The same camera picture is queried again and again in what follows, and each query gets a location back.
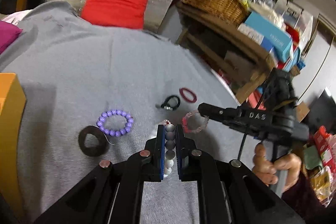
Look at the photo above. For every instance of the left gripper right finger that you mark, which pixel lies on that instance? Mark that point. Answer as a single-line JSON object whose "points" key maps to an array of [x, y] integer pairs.
{"points": [[228, 192]]}

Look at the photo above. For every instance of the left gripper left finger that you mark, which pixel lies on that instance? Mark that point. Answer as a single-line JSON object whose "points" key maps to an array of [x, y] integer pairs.
{"points": [[111, 193]]}

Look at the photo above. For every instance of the person's right hand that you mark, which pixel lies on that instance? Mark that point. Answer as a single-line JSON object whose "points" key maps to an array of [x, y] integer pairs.
{"points": [[266, 170]]}

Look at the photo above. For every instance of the wooden shelf unit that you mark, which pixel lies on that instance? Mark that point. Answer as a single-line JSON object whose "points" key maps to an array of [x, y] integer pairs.
{"points": [[242, 63]]}

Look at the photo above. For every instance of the light blue cardboard box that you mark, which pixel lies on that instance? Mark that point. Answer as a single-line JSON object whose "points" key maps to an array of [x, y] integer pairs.
{"points": [[280, 39]]}

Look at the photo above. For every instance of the grey blanket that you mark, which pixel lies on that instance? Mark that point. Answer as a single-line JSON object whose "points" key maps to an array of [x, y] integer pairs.
{"points": [[72, 71]]}

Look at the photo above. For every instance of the orange cardboard box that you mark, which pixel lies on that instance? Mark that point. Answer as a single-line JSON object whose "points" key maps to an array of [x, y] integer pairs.
{"points": [[13, 102]]}

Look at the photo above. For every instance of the wicker basket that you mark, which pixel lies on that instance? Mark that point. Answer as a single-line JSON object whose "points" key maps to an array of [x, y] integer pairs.
{"points": [[231, 11]]}

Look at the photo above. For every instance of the red pillow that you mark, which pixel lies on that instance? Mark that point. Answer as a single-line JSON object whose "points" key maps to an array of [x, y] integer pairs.
{"points": [[115, 13]]}

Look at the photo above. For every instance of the magenta pillow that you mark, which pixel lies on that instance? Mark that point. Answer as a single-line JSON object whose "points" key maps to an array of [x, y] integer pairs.
{"points": [[8, 34]]}

